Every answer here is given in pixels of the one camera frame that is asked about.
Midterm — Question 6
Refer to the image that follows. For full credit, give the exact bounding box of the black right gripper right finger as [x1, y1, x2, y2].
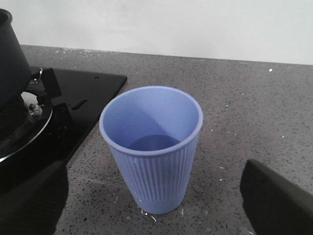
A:
[240, 159, 313, 235]

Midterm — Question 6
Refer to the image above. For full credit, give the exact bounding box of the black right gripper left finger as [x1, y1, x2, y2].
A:
[0, 161, 68, 235]

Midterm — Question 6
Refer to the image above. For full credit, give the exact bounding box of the light blue ribbed cup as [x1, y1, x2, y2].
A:
[99, 86, 203, 214]

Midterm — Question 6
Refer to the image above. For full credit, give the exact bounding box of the black metal pot support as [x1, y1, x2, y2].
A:
[0, 69, 74, 162]

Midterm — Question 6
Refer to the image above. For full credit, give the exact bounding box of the dark blue cooking pot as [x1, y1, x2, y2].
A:
[0, 9, 32, 107]

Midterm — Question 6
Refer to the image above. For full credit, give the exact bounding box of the black glass gas stove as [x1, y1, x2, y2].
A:
[0, 68, 127, 194]

